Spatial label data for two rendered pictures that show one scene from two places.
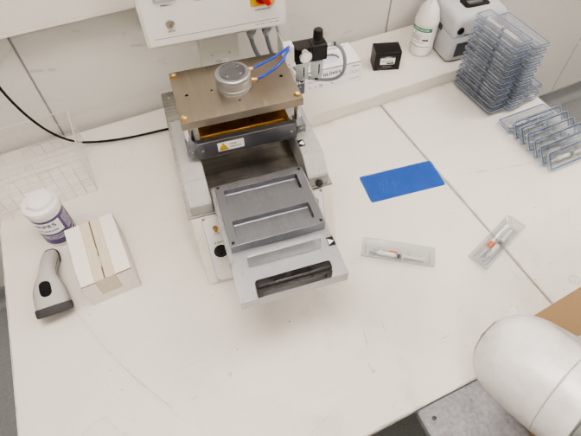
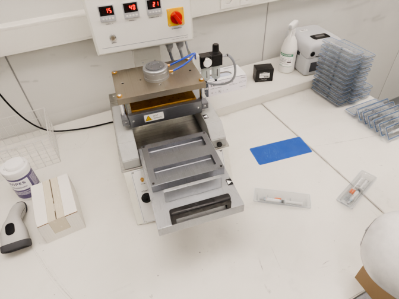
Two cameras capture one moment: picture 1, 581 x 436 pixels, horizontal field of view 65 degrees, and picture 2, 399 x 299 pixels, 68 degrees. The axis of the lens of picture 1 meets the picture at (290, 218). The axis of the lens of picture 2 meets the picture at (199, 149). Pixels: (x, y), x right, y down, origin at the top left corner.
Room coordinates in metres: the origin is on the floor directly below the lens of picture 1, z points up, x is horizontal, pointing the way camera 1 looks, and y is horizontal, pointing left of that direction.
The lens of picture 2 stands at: (-0.01, -0.02, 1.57)
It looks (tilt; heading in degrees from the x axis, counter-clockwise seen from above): 43 degrees down; 1
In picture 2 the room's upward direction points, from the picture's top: 3 degrees counter-clockwise
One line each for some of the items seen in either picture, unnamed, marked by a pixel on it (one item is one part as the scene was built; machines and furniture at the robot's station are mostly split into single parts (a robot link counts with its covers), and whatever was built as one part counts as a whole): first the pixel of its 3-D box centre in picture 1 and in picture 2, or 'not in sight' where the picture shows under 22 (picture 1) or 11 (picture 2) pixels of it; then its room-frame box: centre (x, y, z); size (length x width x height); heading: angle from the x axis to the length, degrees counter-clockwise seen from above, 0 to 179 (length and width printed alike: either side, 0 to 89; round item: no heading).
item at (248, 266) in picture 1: (274, 227); (186, 173); (0.54, 0.03, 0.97); 0.30 x 0.22 x 0.08; 16
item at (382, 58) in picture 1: (386, 56); (263, 72); (1.34, -0.34, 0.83); 0.09 x 0.06 x 0.07; 93
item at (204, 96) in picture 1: (240, 84); (161, 78); (0.88, 0.11, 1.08); 0.31 x 0.24 x 0.13; 106
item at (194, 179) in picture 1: (190, 164); (125, 134); (0.73, 0.23, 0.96); 0.25 x 0.05 x 0.07; 16
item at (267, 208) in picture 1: (268, 207); (181, 159); (0.59, 0.05, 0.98); 0.20 x 0.17 x 0.03; 106
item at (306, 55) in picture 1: (309, 58); (209, 64); (1.02, -0.06, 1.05); 0.15 x 0.05 x 0.15; 106
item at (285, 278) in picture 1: (294, 278); (200, 208); (0.41, 0.00, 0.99); 0.15 x 0.02 x 0.04; 106
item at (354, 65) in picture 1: (322, 67); (219, 80); (1.28, -0.12, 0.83); 0.23 x 0.12 x 0.07; 108
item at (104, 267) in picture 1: (102, 258); (57, 206); (0.59, 0.47, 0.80); 0.19 x 0.13 x 0.09; 23
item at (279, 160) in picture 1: (239, 135); (161, 117); (0.87, 0.13, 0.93); 0.46 x 0.35 x 0.01; 16
